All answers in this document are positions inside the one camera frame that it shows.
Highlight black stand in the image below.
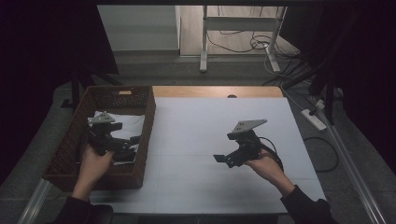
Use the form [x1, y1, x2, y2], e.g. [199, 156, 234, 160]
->
[60, 59, 123, 110]
[281, 8, 359, 126]

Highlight person's right hand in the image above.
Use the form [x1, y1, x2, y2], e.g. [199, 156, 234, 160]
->
[243, 147, 287, 187]

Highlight brown woven basket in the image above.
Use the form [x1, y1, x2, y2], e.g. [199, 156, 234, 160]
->
[42, 85, 157, 192]

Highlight aluminium rail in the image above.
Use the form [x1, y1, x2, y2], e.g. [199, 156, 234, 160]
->
[321, 115, 389, 224]
[17, 177, 53, 224]

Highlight person's left hand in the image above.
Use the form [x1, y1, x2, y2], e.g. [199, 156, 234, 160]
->
[74, 144, 115, 189]

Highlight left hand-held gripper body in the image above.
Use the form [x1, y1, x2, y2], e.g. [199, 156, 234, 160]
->
[87, 110, 133, 157]

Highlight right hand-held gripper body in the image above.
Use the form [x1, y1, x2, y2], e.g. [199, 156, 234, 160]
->
[226, 119, 269, 169]

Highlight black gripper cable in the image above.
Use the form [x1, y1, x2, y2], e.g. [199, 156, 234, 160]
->
[257, 136, 285, 173]

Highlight tangle of floor cables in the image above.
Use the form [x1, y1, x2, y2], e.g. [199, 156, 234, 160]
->
[206, 5, 312, 87]

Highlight wooden table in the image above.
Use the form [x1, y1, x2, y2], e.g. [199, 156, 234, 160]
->
[151, 85, 285, 99]

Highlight white table cover sheet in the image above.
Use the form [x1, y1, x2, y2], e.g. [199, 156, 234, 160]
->
[89, 96, 327, 215]

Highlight white metal desk frame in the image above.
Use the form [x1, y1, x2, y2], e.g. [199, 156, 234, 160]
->
[199, 5, 290, 75]

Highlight black looped floor cable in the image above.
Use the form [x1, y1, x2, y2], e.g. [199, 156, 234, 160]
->
[303, 135, 341, 174]

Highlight white cabinet panel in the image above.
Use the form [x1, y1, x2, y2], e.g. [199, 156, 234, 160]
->
[96, 4, 182, 52]

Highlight white power strip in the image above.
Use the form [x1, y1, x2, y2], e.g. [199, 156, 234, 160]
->
[300, 108, 328, 132]

